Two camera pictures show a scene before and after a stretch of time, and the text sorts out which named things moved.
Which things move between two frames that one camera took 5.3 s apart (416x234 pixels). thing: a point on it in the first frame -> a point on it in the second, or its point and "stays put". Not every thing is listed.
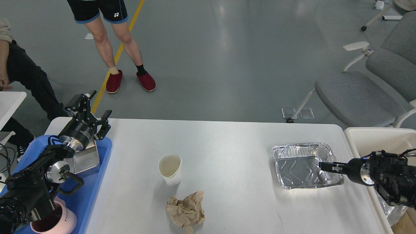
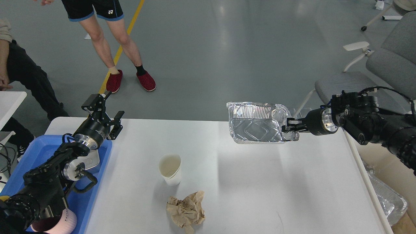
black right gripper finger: [332, 166] -> [293, 124]
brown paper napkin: [187, 212] stays put
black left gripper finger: [105, 127] -> [117, 127]
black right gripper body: [358, 170] -> [319, 122]
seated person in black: [19, 72] stays put
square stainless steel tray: [83, 160] stays put
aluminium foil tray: [297, 165] -> [251, 122]
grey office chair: [376, 88] stays put
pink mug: [62, 220] stays put
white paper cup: [169, 166] stays put
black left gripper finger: [80, 103] -> [96, 102]
